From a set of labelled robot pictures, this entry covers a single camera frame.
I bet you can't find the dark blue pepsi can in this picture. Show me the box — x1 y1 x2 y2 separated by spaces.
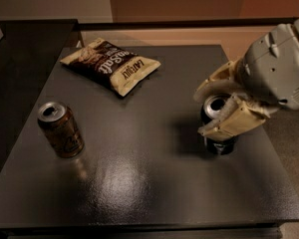
199 94 238 156

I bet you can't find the brown soda can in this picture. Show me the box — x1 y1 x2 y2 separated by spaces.
37 102 84 158

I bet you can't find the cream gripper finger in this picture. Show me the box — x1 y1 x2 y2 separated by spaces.
198 95 279 141
193 59 248 104

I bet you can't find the brown and cream chip bag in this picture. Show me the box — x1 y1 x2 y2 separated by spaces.
60 38 160 97

